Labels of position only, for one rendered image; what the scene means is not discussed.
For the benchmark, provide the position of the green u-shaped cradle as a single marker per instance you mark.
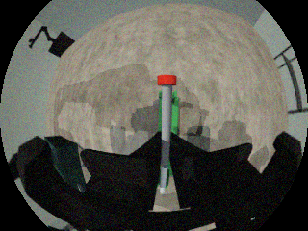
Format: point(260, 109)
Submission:
point(174, 128)

